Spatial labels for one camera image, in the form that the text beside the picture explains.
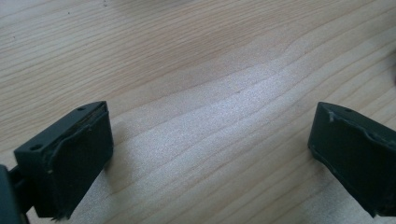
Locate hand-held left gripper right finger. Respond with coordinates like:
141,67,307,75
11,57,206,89
307,101,396,218

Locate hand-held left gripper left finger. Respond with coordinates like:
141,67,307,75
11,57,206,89
13,100,114,220

